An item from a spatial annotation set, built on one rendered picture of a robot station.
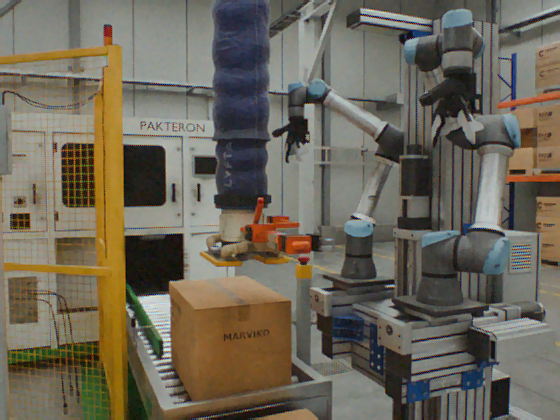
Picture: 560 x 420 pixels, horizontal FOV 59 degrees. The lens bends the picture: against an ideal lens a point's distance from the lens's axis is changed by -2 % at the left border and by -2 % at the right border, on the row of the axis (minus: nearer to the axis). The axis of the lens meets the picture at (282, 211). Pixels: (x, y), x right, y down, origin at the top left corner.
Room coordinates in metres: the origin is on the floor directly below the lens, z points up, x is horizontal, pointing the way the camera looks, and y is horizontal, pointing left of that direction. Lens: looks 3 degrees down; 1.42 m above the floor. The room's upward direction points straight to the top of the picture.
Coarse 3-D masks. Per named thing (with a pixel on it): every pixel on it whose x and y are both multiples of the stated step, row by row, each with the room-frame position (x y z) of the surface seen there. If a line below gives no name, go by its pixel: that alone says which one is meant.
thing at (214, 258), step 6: (216, 246) 2.05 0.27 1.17; (204, 252) 2.08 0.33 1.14; (210, 252) 2.05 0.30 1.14; (204, 258) 2.02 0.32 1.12; (210, 258) 1.92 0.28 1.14; (216, 258) 1.88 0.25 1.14; (234, 258) 1.88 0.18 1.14; (216, 264) 1.82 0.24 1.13; (222, 264) 1.82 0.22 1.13; (228, 264) 1.83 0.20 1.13; (234, 264) 1.84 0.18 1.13; (240, 264) 1.85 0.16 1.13
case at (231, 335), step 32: (192, 288) 2.26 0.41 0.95; (224, 288) 2.26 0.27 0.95; (256, 288) 2.26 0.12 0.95; (192, 320) 1.92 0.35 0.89; (224, 320) 1.92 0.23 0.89; (256, 320) 1.97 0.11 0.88; (288, 320) 2.02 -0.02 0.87; (192, 352) 1.93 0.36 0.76; (224, 352) 1.92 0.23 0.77; (256, 352) 1.96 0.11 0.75; (288, 352) 2.02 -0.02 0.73; (192, 384) 1.94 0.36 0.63; (224, 384) 1.91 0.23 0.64; (256, 384) 1.96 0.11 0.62; (288, 384) 2.02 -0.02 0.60
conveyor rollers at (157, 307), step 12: (144, 300) 3.77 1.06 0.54; (156, 300) 3.74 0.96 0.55; (168, 300) 3.76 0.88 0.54; (132, 312) 3.40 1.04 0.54; (156, 312) 3.38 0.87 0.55; (168, 312) 3.41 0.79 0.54; (156, 324) 3.11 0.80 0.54; (168, 324) 3.11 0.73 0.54; (144, 336) 2.83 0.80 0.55; (168, 336) 2.87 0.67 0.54; (168, 348) 2.62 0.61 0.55; (156, 360) 2.48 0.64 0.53; (168, 360) 2.43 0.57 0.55; (168, 372) 2.26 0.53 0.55; (168, 384) 2.15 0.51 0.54; (180, 384) 2.17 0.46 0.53; (180, 396) 2.01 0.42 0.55
